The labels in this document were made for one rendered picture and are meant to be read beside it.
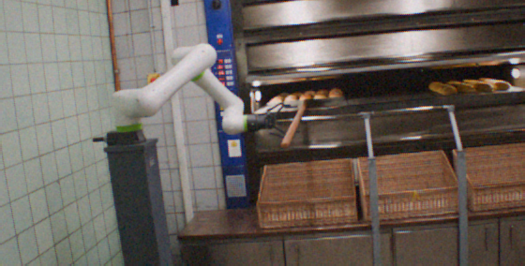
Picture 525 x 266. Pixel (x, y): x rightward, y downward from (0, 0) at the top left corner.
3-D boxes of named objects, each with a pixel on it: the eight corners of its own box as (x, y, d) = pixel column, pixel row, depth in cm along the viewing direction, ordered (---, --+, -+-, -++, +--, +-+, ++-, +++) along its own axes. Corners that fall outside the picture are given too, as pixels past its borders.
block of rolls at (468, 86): (427, 89, 401) (427, 81, 401) (487, 83, 394) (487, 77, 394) (442, 96, 342) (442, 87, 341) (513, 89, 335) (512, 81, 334)
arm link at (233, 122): (223, 140, 292) (218, 126, 284) (225, 122, 300) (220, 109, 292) (248, 138, 290) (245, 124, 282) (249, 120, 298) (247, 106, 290)
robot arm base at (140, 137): (89, 148, 246) (87, 135, 245) (101, 142, 260) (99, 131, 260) (141, 144, 242) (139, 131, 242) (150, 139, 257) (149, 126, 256)
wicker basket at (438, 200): (358, 199, 341) (355, 157, 338) (444, 191, 334) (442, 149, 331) (364, 223, 293) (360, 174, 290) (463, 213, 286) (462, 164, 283)
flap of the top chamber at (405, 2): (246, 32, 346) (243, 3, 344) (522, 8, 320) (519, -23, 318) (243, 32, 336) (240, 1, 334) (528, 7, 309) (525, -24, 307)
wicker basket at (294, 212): (268, 206, 349) (263, 164, 346) (355, 199, 341) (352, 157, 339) (258, 229, 301) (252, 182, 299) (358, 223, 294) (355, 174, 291)
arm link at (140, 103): (137, 98, 226) (215, 36, 258) (117, 99, 238) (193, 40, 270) (151, 123, 232) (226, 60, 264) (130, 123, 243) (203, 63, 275)
